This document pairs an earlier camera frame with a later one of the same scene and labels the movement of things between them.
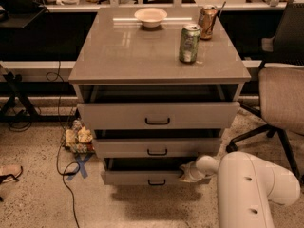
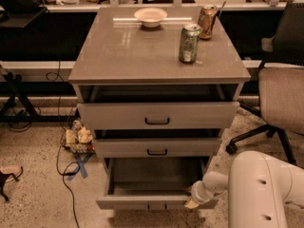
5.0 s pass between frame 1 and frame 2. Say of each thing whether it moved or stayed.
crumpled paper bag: stayed
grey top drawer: stayed
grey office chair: stayed
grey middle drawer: stayed
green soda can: stayed
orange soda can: stayed
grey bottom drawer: moved
